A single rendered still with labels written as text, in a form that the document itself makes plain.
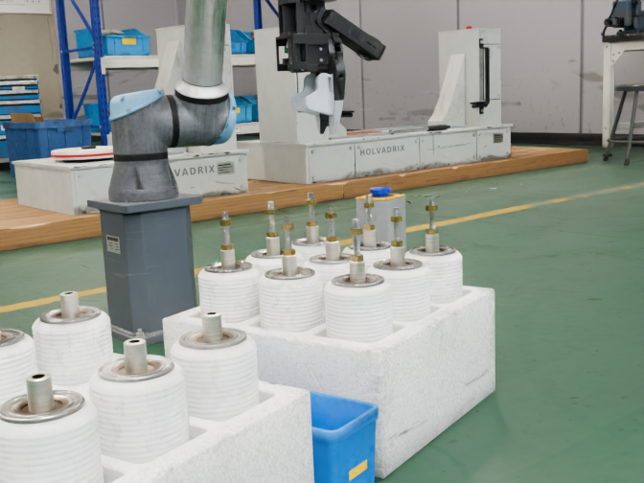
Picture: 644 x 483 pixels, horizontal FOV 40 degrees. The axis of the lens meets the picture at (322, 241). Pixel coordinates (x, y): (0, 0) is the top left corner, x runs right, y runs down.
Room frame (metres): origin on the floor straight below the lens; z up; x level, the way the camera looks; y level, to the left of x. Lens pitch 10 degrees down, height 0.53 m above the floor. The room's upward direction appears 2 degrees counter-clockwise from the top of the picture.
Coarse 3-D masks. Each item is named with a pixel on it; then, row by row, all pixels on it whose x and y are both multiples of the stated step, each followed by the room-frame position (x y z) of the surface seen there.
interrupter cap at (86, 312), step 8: (48, 312) 1.09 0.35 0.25; (56, 312) 1.09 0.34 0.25; (80, 312) 1.09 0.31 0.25; (88, 312) 1.08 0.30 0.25; (96, 312) 1.08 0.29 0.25; (40, 320) 1.06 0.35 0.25; (48, 320) 1.04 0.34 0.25; (56, 320) 1.04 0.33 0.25; (64, 320) 1.04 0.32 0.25; (72, 320) 1.04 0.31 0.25; (80, 320) 1.04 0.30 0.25
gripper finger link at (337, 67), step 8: (336, 48) 1.35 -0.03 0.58; (336, 56) 1.33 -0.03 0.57; (336, 64) 1.32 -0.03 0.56; (344, 64) 1.33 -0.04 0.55; (336, 72) 1.32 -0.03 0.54; (344, 72) 1.33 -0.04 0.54; (336, 80) 1.33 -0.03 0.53; (344, 80) 1.33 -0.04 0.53; (336, 88) 1.33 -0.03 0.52; (344, 88) 1.33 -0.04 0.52; (336, 96) 1.33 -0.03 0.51
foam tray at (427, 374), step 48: (480, 288) 1.42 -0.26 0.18; (288, 336) 1.19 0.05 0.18; (432, 336) 1.23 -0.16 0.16; (480, 336) 1.37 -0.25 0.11; (288, 384) 1.18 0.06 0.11; (336, 384) 1.14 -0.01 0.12; (384, 384) 1.11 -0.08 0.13; (432, 384) 1.22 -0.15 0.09; (480, 384) 1.37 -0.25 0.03; (384, 432) 1.10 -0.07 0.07; (432, 432) 1.22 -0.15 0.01
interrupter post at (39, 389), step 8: (32, 376) 0.75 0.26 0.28; (40, 376) 0.75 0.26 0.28; (48, 376) 0.75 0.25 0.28; (32, 384) 0.74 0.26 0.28; (40, 384) 0.74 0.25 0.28; (48, 384) 0.74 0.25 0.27; (32, 392) 0.74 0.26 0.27; (40, 392) 0.74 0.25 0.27; (48, 392) 0.74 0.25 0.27; (32, 400) 0.74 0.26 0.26; (40, 400) 0.74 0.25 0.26; (48, 400) 0.74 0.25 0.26; (32, 408) 0.74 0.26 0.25; (40, 408) 0.74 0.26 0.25; (48, 408) 0.74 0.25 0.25
